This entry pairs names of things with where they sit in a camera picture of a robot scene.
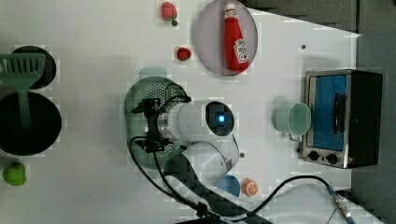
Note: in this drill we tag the mint green cup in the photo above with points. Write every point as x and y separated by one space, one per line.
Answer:
293 120

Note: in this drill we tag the large black pot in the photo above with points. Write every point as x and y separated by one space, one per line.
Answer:
46 125

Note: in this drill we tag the green plastic spatula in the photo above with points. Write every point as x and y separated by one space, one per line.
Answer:
21 71

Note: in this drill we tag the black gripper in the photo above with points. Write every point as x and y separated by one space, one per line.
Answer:
150 106

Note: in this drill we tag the small red toy strawberry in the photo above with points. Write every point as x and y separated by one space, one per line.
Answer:
183 54

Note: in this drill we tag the blue plastic cup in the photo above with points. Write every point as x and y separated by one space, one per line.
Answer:
230 184

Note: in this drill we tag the toy orange slice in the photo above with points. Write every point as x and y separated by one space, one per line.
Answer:
249 187

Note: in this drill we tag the red plush ketchup bottle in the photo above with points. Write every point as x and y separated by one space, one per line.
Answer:
235 46

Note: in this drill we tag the silver black toaster oven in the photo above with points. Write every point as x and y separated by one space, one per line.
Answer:
345 118

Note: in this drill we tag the pink toy strawberry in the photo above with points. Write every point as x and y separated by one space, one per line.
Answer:
169 12

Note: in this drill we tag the green toy pear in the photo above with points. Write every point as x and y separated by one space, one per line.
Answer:
15 174

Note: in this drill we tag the mint green plastic strainer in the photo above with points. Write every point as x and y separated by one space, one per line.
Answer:
152 83

